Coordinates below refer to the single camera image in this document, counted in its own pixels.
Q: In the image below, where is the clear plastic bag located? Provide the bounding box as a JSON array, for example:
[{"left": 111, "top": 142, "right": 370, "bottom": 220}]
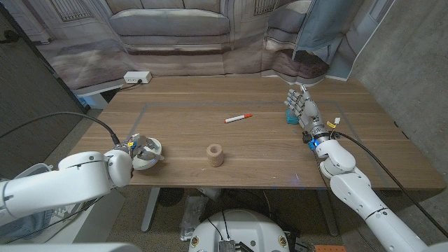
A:
[{"left": 180, "top": 195, "right": 211, "bottom": 242}]

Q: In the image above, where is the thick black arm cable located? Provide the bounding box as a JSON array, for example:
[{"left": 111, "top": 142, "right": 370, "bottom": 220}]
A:
[
  {"left": 330, "top": 132, "right": 448, "bottom": 239},
  {"left": 0, "top": 111, "right": 122, "bottom": 146}
]

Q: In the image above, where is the white marker with orange cap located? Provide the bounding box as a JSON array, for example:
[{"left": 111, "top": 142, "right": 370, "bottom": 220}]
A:
[{"left": 224, "top": 113, "right": 253, "bottom": 124}]

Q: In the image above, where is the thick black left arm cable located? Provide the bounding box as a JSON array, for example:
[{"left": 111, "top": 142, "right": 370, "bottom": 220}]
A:
[{"left": 0, "top": 111, "right": 122, "bottom": 146}]

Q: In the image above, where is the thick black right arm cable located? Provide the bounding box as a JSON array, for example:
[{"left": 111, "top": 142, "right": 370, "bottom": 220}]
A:
[{"left": 330, "top": 132, "right": 448, "bottom": 239}]

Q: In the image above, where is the black round object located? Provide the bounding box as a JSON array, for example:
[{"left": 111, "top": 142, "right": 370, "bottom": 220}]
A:
[{"left": 157, "top": 188, "right": 185, "bottom": 207}]

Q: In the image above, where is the printed living room backdrop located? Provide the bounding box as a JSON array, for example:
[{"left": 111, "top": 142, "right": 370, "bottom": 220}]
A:
[{"left": 0, "top": 0, "right": 396, "bottom": 91}]

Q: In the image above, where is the white power strip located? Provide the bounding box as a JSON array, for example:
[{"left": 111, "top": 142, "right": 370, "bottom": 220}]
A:
[{"left": 123, "top": 71, "right": 153, "bottom": 85}]

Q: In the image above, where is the teal plastic toy case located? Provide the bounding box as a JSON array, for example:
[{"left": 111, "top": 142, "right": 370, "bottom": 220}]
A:
[{"left": 286, "top": 108, "right": 300, "bottom": 125}]

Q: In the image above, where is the dark partition panel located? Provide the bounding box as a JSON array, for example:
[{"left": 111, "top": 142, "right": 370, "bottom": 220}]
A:
[{"left": 0, "top": 3, "right": 90, "bottom": 179}]

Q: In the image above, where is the dark table leg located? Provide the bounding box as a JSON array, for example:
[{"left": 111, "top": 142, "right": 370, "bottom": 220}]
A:
[{"left": 316, "top": 190, "right": 340, "bottom": 237}]

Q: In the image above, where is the white bowl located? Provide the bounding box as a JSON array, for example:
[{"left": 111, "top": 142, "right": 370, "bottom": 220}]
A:
[{"left": 132, "top": 136, "right": 164, "bottom": 172}]

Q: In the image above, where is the orange block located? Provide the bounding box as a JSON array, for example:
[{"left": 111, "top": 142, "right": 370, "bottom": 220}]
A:
[{"left": 314, "top": 244, "right": 347, "bottom": 252}]

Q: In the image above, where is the white table leg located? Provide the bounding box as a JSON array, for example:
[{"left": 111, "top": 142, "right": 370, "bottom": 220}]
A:
[{"left": 141, "top": 188, "right": 161, "bottom": 233}]

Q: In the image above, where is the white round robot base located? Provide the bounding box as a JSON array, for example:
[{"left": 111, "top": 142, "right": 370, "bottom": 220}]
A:
[{"left": 188, "top": 209, "right": 291, "bottom": 252}]

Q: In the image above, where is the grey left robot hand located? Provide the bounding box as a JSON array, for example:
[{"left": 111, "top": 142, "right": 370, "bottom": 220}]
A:
[{"left": 113, "top": 132, "right": 165, "bottom": 164}]

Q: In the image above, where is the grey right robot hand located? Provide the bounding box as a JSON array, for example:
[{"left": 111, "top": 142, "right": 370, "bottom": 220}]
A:
[{"left": 283, "top": 83, "right": 332, "bottom": 143}]

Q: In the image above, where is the black power strip cable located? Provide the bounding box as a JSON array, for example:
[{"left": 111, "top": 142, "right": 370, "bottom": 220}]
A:
[{"left": 117, "top": 79, "right": 144, "bottom": 92}]

